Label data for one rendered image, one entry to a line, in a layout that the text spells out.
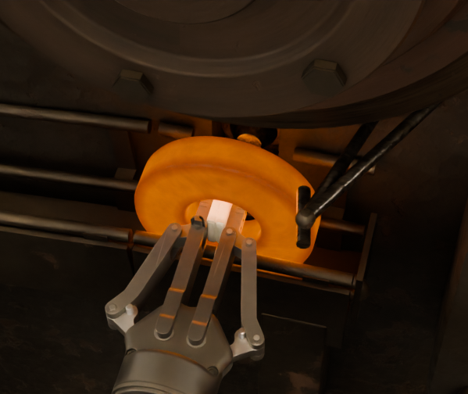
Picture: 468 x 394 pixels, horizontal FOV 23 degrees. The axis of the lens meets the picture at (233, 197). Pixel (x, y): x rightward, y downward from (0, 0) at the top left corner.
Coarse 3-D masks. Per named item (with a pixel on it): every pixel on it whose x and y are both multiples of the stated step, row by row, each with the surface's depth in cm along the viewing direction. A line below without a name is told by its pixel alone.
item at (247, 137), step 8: (232, 128) 102; (240, 128) 101; (248, 128) 100; (256, 128) 100; (264, 128) 100; (272, 128) 101; (240, 136) 101; (248, 136) 100; (256, 136) 100; (264, 136) 101; (272, 136) 101; (256, 144) 101; (264, 144) 101
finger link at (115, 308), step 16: (176, 224) 92; (160, 240) 91; (176, 240) 91; (160, 256) 90; (176, 256) 93; (144, 272) 89; (160, 272) 91; (128, 288) 89; (144, 288) 89; (112, 304) 88; (144, 304) 90
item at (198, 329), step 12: (228, 228) 92; (228, 240) 91; (216, 252) 90; (228, 252) 90; (216, 264) 90; (228, 264) 90; (216, 276) 89; (228, 276) 92; (204, 288) 88; (216, 288) 88; (204, 300) 87; (216, 300) 88; (204, 312) 87; (216, 312) 89; (192, 324) 86; (204, 324) 86; (192, 336) 85; (204, 336) 86
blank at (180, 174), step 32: (160, 160) 92; (192, 160) 90; (224, 160) 90; (256, 160) 90; (160, 192) 94; (192, 192) 93; (224, 192) 92; (256, 192) 90; (288, 192) 90; (160, 224) 98; (256, 224) 98; (288, 224) 93; (288, 256) 96
